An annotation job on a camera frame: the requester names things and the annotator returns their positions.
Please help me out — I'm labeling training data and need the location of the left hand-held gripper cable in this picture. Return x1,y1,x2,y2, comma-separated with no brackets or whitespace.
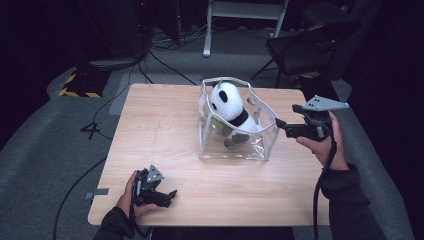
128,199,153,239

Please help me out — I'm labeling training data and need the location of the black folding chair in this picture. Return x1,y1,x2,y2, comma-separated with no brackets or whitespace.
250,1,363,90

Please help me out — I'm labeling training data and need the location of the thick black floor cable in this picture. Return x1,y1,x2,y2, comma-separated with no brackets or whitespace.
52,155,108,240

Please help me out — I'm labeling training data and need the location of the grey flat stand base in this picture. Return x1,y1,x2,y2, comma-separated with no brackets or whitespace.
88,57,138,72

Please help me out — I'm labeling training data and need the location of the white metal stand frame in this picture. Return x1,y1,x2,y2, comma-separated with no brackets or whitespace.
202,0,291,59

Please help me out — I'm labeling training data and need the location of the grey tape strip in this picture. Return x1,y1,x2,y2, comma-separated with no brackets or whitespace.
84,188,110,201

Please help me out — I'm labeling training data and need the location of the thin black floor cable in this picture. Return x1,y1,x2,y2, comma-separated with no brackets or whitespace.
138,49,198,86

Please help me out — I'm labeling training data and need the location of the panda plush toy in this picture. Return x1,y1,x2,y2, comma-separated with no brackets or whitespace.
208,78,265,150

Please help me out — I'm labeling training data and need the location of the right hand-held gripper cable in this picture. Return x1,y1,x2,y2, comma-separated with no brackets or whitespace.
312,123,338,240

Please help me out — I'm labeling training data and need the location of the person's left hand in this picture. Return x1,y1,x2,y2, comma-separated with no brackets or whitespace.
115,169,159,220

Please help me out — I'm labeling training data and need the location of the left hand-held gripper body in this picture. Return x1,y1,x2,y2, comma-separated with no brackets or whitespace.
131,164,171,208

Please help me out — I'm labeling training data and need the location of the clear plastic bag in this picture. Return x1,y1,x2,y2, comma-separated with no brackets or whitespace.
197,76,281,163

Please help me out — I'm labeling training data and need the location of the hand-held gripper cable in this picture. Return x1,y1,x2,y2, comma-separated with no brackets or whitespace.
312,123,338,240
128,199,153,239

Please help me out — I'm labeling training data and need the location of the yellow black striped floor base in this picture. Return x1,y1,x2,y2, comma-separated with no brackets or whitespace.
58,67,112,100

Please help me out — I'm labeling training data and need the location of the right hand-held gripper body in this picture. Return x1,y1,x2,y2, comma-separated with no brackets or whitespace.
285,94,350,143

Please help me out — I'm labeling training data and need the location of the person's right hand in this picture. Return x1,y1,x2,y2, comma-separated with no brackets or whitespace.
295,111,351,172

